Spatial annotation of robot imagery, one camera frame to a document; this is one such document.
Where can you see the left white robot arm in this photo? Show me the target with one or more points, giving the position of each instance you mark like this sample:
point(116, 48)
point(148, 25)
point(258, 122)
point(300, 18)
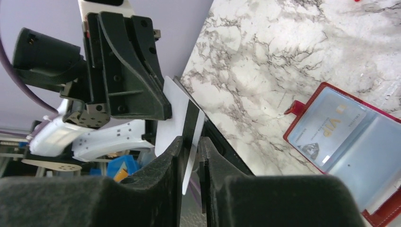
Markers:
point(45, 62)

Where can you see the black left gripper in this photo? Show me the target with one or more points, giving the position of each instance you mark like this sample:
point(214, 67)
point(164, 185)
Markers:
point(123, 78)

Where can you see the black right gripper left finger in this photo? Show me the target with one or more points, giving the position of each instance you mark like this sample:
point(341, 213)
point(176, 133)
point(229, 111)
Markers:
point(151, 197)

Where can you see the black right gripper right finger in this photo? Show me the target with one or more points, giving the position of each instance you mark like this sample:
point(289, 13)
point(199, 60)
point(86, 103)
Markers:
point(231, 198)

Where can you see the VIP card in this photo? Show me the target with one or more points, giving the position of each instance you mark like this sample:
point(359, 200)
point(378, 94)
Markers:
point(326, 124)

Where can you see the blue bin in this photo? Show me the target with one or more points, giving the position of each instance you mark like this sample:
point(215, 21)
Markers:
point(122, 167)

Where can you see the red card holder wallet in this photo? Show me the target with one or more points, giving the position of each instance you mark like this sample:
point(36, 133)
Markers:
point(368, 162)

